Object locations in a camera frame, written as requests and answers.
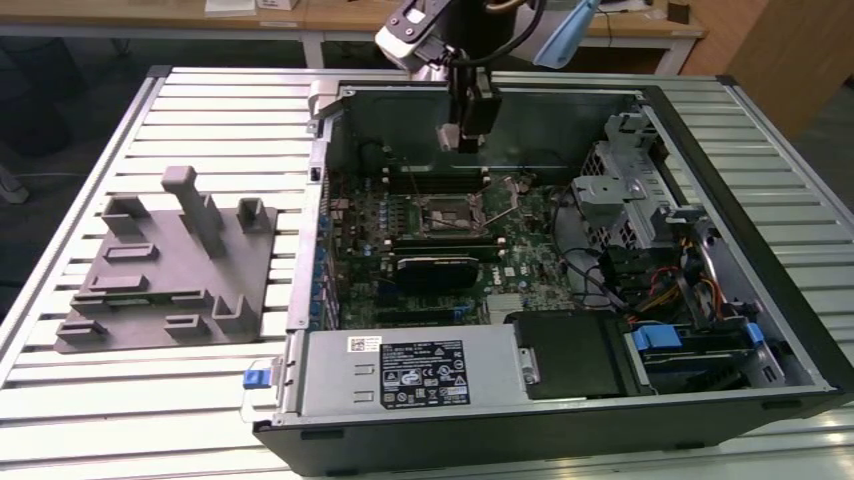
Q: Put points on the silver power supply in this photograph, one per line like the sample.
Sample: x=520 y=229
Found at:
x=334 y=370

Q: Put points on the white labelled box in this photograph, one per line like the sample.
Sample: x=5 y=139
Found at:
x=277 y=4

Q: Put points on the green motherboard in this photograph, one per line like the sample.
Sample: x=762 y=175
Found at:
x=541 y=260

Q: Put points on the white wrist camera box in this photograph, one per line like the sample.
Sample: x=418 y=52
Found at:
x=404 y=35

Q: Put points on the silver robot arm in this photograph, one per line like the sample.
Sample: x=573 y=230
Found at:
x=568 y=35

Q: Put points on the white paper sheet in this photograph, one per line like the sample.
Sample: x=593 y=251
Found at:
x=230 y=6

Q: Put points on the grey parts rack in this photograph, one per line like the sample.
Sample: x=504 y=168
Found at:
x=181 y=305

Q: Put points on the blue latch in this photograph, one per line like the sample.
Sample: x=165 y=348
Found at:
x=257 y=378

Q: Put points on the black PC case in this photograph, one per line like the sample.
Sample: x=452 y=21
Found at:
x=468 y=450

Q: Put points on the metal disk bay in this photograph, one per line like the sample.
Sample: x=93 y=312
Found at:
x=768 y=370

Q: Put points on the brown wooden cabinet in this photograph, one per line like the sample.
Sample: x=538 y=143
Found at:
x=788 y=60

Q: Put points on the small dark box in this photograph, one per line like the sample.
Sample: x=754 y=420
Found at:
x=680 y=12

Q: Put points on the white stand foot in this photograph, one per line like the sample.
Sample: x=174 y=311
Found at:
x=10 y=185

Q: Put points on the hard disk in blue carrier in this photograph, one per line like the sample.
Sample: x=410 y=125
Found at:
x=657 y=340

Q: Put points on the silver CPU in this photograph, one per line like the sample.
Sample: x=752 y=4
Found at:
x=449 y=137

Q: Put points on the CPU socket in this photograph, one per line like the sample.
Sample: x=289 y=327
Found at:
x=449 y=215

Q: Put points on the black graphics card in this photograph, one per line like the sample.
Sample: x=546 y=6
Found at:
x=434 y=275

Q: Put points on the silver drive cage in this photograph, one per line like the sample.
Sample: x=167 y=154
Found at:
x=628 y=155

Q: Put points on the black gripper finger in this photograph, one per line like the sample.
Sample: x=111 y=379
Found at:
x=470 y=143

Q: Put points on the RAM slot with white clips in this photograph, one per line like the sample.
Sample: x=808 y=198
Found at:
x=454 y=172
x=448 y=252
x=454 y=182
x=448 y=242

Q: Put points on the black plastic cover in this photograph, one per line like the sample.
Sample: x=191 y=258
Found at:
x=574 y=355

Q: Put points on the wooden desk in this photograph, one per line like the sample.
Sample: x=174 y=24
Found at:
x=668 y=25
x=267 y=20

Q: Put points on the black expansion slot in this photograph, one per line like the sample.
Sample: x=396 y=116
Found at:
x=414 y=316

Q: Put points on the green RAM stick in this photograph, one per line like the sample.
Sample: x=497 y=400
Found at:
x=162 y=298

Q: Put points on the silver chipset heatsink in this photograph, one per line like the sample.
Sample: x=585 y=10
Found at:
x=505 y=303

